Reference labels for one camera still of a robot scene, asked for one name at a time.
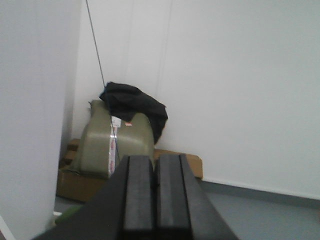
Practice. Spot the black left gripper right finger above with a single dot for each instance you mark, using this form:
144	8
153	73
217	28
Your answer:
183	210

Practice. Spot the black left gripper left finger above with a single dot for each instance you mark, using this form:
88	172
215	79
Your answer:
121	210

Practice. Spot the flat cardboard sheet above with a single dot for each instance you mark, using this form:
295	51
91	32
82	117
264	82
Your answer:
194	161

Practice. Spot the olive green sack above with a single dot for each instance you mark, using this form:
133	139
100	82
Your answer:
104	141

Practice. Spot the cardboard box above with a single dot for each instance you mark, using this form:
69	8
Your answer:
72	185

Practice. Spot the black cloth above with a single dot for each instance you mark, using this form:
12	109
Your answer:
124	101

